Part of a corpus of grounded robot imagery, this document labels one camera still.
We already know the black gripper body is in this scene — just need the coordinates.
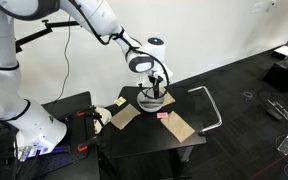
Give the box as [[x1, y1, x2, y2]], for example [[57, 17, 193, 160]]
[[148, 75, 163, 85]]

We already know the orange-handled clamp lower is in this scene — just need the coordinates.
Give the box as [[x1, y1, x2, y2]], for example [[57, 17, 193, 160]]
[[77, 136, 98, 152]]

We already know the orange-handled clamp upper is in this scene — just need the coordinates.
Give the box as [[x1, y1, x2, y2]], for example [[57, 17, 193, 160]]
[[76, 105, 104, 127]]

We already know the white box on floor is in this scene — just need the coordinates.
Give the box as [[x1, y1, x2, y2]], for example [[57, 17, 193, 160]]
[[273, 45, 288, 59]]

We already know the black perforated breadboard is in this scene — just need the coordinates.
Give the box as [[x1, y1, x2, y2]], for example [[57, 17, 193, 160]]
[[10, 91, 100, 180]]

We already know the black pen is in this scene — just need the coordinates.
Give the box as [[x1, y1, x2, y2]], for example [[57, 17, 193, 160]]
[[153, 83, 160, 100]]

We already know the black box on floor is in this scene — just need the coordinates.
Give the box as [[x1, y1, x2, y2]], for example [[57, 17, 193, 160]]
[[263, 64, 288, 93]]

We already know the pink sticky note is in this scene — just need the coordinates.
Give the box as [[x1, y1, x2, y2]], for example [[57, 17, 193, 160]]
[[157, 112, 168, 118]]

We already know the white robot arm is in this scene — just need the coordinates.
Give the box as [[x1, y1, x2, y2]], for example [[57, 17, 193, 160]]
[[0, 0, 170, 158]]

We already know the silver cart handle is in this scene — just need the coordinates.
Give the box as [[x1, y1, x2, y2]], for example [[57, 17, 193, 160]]
[[187, 85, 223, 136]]

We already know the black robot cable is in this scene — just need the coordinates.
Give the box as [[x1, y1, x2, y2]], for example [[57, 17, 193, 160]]
[[67, 0, 170, 100]]

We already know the tan napkin near clamps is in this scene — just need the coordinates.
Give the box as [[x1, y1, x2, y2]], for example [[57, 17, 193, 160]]
[[111, 104, 140, 130]]

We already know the orange-handled clamp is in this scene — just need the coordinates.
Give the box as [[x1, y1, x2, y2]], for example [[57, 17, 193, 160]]
[[77, 136, 98, 152], [76, 105, 104, 127]]

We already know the black cart table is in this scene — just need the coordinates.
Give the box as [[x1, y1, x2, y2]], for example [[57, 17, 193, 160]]
[[100, 86, 206, 180]]

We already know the tan napkin behind bowl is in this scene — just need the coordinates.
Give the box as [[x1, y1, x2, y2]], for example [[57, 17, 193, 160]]
[[160, 87, 175, 106]]

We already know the yellow sticky note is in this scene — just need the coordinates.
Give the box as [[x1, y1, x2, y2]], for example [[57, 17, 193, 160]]
[[114, 97, 126, 106]]

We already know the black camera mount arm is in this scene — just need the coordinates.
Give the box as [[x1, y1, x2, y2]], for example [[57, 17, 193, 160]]
[[15, 20, 78, 53]]

